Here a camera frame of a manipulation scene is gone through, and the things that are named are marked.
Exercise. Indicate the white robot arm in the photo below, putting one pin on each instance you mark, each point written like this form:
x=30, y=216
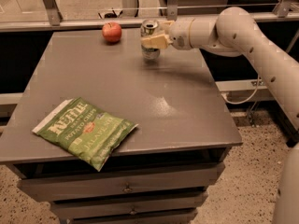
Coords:
x=234, y=32

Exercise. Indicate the grey drawer cabinet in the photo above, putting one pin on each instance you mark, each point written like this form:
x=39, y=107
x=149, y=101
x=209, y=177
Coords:
x=161, y=171

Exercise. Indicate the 7up soda can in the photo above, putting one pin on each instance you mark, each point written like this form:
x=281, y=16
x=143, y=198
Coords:
x=147, y=31

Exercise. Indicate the metal window railing frame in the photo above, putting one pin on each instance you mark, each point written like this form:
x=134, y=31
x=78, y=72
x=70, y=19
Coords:
x=60, y=15

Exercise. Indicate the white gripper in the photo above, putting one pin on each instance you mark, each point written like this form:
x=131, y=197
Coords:
x=179, y=34

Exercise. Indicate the green Kettle chips bag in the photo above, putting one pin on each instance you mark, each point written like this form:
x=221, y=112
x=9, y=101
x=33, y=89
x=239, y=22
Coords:
x=84, y=130

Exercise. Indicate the red apple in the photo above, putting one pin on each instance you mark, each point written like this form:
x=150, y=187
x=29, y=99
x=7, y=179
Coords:
x=111, y=32

